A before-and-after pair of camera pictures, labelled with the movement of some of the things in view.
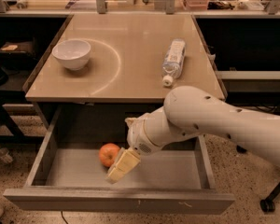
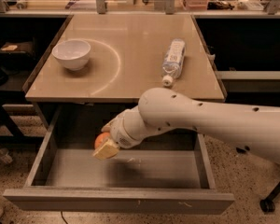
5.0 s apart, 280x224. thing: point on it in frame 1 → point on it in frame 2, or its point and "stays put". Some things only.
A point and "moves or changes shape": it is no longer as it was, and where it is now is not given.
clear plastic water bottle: x=173 y=61 stays put
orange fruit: x=108 y=153 moves or changes shape
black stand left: x=13 y=61 stays put
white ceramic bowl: x=74 y=54 stays put
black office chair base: x=268 y=204 stays put
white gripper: x=137 y=138 → x=119 y=132
